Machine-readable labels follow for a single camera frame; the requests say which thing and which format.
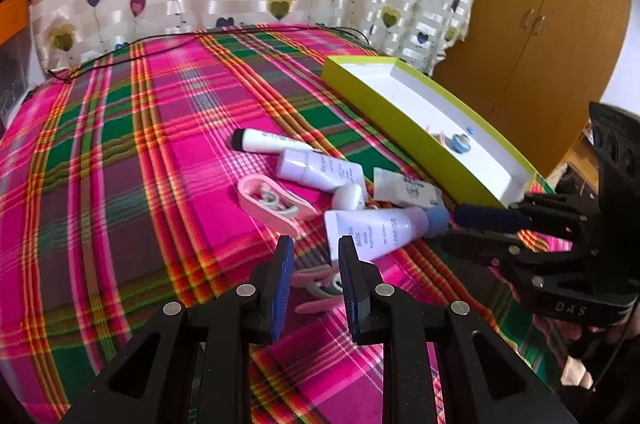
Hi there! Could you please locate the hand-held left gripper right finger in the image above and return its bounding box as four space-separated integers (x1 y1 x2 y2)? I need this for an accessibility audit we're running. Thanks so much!
337 234 576 424

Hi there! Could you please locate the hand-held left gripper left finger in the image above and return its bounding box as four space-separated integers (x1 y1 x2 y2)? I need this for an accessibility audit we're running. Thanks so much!
60 236 296 424

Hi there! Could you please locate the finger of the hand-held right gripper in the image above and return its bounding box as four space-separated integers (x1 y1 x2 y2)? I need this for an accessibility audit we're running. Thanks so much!
441 230 592 291
453 192 599 245

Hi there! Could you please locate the lavender tube with blue cap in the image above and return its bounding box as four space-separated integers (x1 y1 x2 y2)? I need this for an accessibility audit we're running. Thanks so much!
324 204 451 262

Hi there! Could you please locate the white sachet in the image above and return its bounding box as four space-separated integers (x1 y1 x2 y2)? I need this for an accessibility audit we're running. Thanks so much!
372 167 443 209

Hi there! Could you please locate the white egg-shaped sponge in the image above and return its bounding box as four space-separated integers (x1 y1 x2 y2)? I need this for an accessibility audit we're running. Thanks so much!
330 184 365 211

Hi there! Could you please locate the lime green cardboard box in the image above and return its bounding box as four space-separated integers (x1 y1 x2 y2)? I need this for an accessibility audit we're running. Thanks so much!
320 55 536 209

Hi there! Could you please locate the pink hair clip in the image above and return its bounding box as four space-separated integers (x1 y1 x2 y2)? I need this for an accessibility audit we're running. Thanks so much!
290 265 346 315

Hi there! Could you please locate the pink plastic case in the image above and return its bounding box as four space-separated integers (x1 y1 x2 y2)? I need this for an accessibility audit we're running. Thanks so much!
236 175 318 239

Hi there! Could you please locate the lavender tube with white cap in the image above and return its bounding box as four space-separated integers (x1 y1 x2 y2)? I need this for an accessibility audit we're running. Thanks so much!
275 148 366 192

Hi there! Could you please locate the white tube with black cap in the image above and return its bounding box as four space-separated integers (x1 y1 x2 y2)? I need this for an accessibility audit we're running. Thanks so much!
231 128 323 155

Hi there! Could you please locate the pink green plaid blanket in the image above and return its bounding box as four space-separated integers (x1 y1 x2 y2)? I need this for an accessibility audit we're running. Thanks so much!
0 24 571 424

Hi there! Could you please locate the orange box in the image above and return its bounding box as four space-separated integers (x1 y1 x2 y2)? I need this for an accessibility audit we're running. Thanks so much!
0 0 31 47

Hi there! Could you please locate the black cable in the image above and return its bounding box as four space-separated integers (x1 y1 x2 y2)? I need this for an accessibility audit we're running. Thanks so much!
47 24 371 82

